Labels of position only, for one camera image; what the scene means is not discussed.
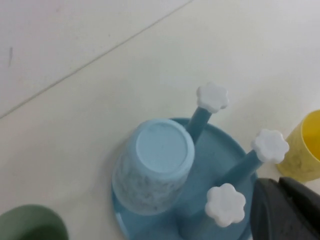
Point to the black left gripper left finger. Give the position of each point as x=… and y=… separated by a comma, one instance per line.
x=265, y=215

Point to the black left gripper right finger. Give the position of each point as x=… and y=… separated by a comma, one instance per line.
x=302, y=212

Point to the light blue marbled plastic cup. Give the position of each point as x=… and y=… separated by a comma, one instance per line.
x=160, y=152

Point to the yellow plastic cup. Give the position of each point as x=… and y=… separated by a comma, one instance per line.
x=297, y=155

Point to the blue cup stand white caps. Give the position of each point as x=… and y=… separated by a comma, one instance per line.
x=220, y=142

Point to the green marbled plastic cup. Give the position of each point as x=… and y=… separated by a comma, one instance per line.
x=30, y=225

